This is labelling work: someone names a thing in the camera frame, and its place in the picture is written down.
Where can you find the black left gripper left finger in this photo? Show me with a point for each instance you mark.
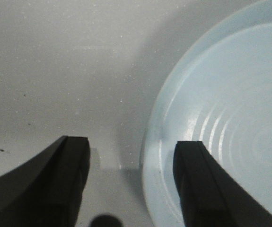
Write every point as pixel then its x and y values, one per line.
pixel 46 191

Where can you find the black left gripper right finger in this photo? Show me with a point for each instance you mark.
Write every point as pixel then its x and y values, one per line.
pixel 209 196

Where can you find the light blue plate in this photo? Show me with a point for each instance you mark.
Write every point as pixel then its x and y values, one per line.
pixel 220 93

